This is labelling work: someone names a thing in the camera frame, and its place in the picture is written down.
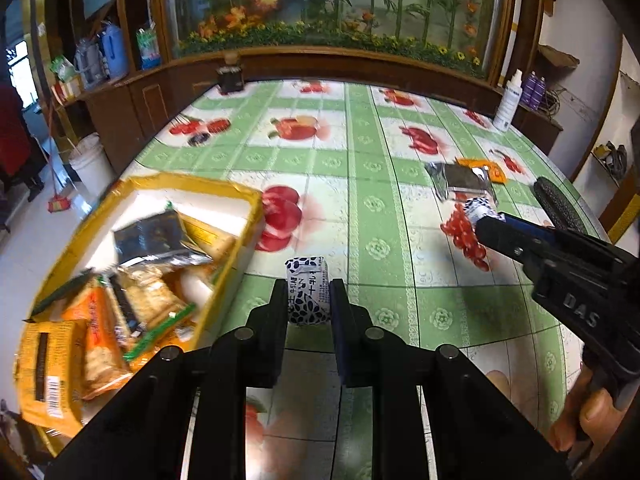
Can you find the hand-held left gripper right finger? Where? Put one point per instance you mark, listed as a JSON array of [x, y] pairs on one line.
[[350, 350]]

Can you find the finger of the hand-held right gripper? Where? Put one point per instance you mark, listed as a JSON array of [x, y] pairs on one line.
[[505, 242], [532, 227]]

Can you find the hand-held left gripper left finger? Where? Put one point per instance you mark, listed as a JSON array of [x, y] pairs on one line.
[[262, 350]]

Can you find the small blue white patterned packet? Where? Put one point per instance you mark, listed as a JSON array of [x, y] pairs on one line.
[[307, 290], [480, 210]]

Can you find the green-ended cracker packet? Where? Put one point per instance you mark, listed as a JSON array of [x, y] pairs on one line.
[[155, 295], [65, 292]]

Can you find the yellow cardboard box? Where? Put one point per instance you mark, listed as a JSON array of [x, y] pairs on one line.
[[235, 220]]

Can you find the orange cracker packet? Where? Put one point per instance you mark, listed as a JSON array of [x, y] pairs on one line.
[[102, 350]]

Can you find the black snack packet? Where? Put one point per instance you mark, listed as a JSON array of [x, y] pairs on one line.
[[150, 232]]

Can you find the yellow biscuit packet black stripe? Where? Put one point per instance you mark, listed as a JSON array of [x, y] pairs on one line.
[[60, 355]]

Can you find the person's right hand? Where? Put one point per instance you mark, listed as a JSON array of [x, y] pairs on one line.
[[595, 410]]

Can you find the black textured glasses case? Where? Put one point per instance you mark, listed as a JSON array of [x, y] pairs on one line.
[[557, 205]]

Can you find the orange snack packet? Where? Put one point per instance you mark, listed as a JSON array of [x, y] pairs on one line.
[[487, 167]]

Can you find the silver foil packet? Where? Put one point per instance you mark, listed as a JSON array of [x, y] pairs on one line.
[[460, 180]]

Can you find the dark metal tool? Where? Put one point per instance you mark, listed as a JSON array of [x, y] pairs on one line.
[[611, 160]]

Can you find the white spray bottle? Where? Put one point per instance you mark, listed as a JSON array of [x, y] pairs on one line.
[[506, 105]]

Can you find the brown corner shelf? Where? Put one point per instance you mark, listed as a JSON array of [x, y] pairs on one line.
[[559, 56]]

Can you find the white plastic bucket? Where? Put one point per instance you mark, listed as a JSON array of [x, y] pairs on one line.
[[92, 170]]

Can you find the red broom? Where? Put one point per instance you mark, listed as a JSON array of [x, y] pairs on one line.
[[57, 205]]

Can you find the wooden cabinet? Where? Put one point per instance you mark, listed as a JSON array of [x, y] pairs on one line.
[[150, 105]]

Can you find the dark bottle with cork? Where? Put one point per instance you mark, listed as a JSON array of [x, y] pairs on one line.
[[231, 77]]

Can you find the glass case with artificial plants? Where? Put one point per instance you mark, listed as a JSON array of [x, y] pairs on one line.
[[350, 5]]

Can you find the blue green plastic bag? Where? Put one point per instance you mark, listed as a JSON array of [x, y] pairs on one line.
[[149, 47]]

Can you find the red white box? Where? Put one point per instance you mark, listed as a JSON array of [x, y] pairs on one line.
[[66, 91]]

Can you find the blue thermos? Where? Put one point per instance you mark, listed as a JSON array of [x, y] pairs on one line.
[[112, 52]]

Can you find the grey blue water jug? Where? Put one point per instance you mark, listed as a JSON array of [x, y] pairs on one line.
[[89, 65]]

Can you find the green white bag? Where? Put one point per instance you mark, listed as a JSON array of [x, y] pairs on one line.
[[62, 70]]

